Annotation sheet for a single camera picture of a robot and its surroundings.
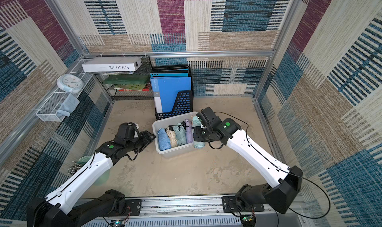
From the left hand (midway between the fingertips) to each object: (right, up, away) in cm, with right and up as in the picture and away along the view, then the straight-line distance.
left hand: (153, 137), depth 80 cm
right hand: (+22, +3, -6) cm, 23 cm away
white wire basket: (-43, +18, -7) cm, 47 cm away
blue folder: (+4, +26, +14) cm, 30 cm away
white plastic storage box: (+4, +6, +9) cm, 12 cm away
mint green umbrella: (+14, 0, +9) cm, 16 cm away
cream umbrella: (+8, +1, +9) cm, 12 cm away
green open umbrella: (-33, -11, -10) cm, 36 cm away
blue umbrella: (+5, -3, +3) cm, 7 cm away
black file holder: (+16, +20, +13) cm, 29 cm away
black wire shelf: (-17, +32, +22) cm, 42 cm away
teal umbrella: (+23, +8, -6) cm, 25 cm away
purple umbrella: (+19, +2, +9) cm, 21 cm away
